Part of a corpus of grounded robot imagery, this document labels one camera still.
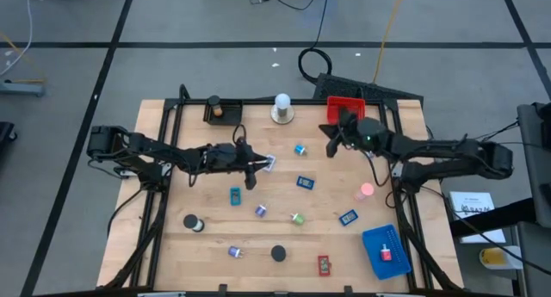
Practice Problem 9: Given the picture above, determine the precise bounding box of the black hanging cable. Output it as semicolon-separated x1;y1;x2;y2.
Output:
297;0;334;85

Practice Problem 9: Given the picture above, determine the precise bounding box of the black perforated floor mat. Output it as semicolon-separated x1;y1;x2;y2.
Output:
312;71;425;107

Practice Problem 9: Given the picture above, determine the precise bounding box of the yellow hanging cable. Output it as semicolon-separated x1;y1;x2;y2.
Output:
372;0;408;85

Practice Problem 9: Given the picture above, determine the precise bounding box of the white bulb on round base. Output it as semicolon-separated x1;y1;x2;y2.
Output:
269;92;296;126

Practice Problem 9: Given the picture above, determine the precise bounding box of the black plastic basket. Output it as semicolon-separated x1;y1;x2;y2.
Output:
202;97;245;127

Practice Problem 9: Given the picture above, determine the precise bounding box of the blue plastic tray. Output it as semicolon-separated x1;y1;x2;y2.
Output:
361;223;413;282

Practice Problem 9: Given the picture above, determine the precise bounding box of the black hourglass white sand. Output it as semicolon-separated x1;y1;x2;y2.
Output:
183;213;206;233

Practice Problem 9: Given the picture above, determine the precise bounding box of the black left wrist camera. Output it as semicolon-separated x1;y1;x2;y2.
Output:
209;144;238;169

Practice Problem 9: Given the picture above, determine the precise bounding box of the pink hourglass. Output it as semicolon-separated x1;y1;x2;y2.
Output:
353;182;375;202

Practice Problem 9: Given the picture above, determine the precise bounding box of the grey stand foot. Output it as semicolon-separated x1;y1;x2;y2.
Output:
0;80;46;98

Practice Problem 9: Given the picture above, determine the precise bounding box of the white paper booklet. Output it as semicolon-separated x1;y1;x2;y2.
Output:
449;190;508;245

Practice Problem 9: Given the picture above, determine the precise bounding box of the black hourglass blue sand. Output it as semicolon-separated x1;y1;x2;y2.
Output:
270;244;288;263

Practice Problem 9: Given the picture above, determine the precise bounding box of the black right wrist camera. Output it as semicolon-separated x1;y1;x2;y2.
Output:
346;118;367;145

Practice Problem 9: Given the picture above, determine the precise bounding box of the white floor cable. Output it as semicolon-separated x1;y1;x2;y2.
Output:
0;0;34;77

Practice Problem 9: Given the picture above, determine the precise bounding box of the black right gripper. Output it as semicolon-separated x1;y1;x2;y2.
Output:
319;109;367;158

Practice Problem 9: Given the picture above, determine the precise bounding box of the black aluminium table frame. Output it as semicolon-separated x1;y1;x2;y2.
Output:
99;84;465;297

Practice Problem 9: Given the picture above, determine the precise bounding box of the black hourglass brown sand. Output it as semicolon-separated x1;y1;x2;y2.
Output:
207;94;224;118

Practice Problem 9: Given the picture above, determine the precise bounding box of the black caster wheel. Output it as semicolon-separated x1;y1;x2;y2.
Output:
0;121;19;158

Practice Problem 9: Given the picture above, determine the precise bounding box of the blue mini digital meter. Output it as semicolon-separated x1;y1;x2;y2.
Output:
337;208;360;227
295;175;316;191

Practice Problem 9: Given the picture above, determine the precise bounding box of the red plastic basket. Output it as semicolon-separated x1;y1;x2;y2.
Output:
325;95;367;126

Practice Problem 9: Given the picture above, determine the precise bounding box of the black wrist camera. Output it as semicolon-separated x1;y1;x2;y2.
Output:
209;144;238;169
346;118;367;145

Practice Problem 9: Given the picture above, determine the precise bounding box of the black metal beam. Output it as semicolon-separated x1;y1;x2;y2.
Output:
449;196;538;238

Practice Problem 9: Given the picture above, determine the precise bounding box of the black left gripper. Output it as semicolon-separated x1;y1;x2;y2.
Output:
204;139;276;191

